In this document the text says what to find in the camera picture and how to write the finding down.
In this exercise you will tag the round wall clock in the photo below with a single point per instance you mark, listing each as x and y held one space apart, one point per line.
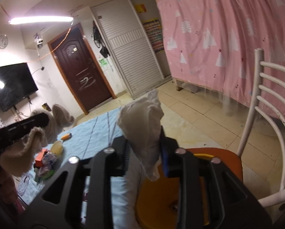
3 41

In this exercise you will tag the white louvered wardrobe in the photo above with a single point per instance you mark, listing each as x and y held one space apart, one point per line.
120 23

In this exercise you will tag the colourful wrapper trash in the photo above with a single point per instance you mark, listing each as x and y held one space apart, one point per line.
45 172

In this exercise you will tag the orange thread spool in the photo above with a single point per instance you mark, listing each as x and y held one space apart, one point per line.
66 137

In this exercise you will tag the beige fluffy cloth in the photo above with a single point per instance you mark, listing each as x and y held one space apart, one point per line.
19 157

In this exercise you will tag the dark brown wooden door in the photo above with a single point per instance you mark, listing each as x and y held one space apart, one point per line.
79 68

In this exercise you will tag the colourful wall chart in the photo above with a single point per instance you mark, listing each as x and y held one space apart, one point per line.
154 32

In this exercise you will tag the white cloth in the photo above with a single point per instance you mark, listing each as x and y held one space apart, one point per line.
140 122

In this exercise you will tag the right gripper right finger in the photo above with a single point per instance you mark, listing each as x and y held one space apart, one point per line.
210 194

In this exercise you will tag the light blue bed sheet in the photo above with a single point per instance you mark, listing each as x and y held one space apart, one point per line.
88 139

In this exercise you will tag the ceiling light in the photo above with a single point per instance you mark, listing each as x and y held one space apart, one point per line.
39 19

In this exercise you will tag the black bags on hook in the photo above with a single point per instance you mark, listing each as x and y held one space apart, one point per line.
99 42

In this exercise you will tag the wall-mounted black television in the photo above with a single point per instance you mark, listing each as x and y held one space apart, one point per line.
16 84

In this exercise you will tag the pink tree-print curtain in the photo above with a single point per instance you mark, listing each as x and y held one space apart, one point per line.
211 43

